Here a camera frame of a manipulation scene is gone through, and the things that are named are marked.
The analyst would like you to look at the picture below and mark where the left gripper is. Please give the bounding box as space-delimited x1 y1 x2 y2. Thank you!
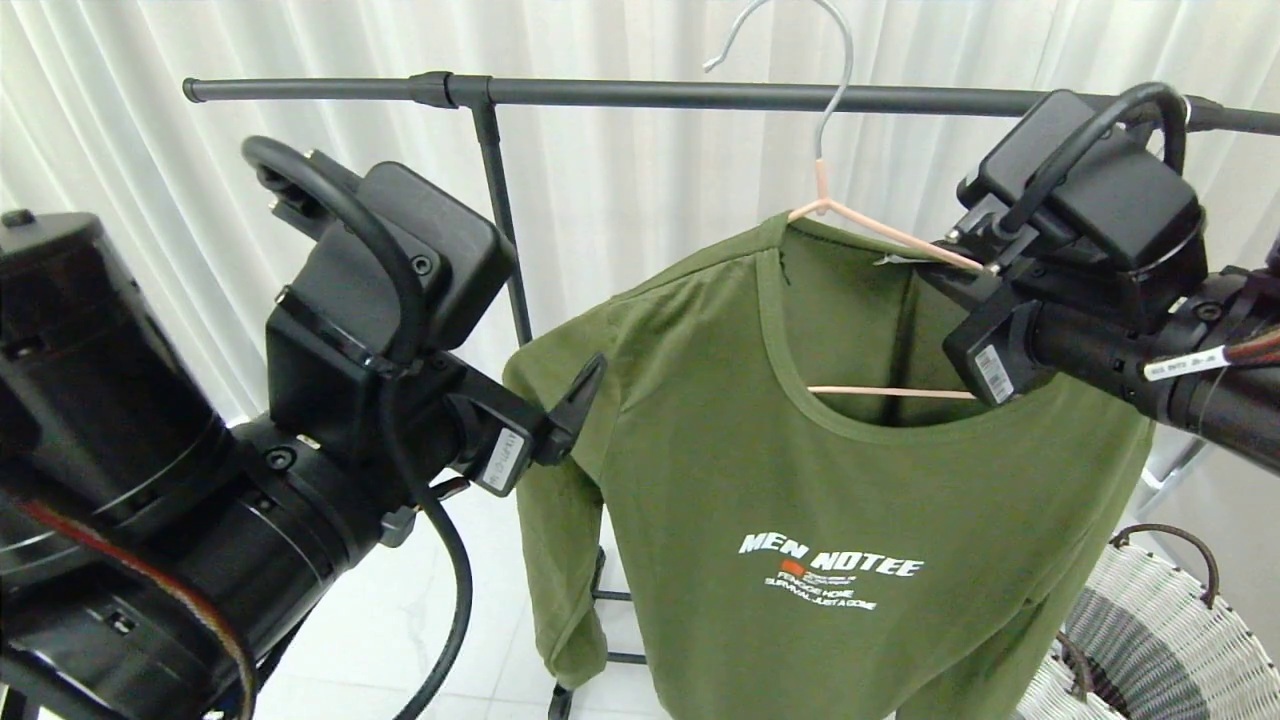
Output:
0 355 561 720

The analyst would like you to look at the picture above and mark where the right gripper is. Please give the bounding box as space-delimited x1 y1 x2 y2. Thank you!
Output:
943 270 1191 406

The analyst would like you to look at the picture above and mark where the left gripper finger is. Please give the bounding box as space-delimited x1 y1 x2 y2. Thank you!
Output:
538 352 609 468

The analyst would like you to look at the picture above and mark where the pink clothes hanger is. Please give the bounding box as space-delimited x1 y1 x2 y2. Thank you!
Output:
703 0 993 399

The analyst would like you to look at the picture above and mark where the green long-sleeved shirt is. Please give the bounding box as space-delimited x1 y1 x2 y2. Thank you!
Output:
503 212 1156 720

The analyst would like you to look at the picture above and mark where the white laundry basket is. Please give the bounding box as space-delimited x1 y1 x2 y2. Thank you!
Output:
1015 523 1280 720

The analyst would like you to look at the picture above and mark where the black clothes rack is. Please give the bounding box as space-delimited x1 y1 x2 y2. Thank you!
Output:
183 72 1280 720

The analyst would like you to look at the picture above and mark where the white curtain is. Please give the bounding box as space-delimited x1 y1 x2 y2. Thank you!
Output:
0 0 1280 531

